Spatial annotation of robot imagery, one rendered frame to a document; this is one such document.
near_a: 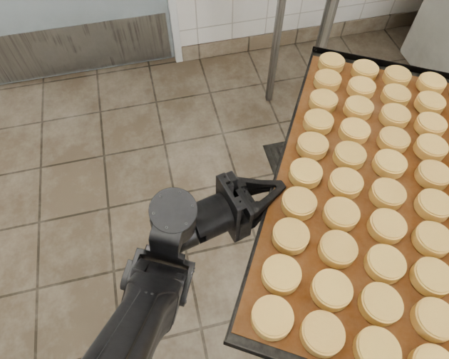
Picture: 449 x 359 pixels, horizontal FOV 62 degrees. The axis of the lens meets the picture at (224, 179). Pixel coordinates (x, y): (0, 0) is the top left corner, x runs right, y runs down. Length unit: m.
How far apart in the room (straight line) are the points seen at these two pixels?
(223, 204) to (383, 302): 0.23
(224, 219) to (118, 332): 0.23
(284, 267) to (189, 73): 1.85
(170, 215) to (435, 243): 0.35
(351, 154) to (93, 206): 1.36
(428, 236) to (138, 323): 0.39
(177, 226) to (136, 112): 1.66
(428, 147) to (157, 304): 0.48
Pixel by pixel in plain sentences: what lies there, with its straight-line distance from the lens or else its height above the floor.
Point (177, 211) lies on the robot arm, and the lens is 0.44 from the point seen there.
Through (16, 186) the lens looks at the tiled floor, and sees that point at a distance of 1.98.
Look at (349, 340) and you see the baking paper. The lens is 0.50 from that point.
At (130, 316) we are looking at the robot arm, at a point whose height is 1.12.
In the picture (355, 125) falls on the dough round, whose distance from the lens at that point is 0.66.
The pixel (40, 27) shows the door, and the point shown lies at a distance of 2.22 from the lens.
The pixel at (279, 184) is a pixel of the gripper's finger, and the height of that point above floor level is 1.00.
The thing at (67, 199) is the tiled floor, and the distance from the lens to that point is 1.84.
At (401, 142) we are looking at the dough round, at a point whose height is 1.00.
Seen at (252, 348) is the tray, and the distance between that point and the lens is 0.47.
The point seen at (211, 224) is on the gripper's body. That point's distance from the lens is 0.51.
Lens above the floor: 1.47
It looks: 57 degrees down
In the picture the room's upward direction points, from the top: straight up
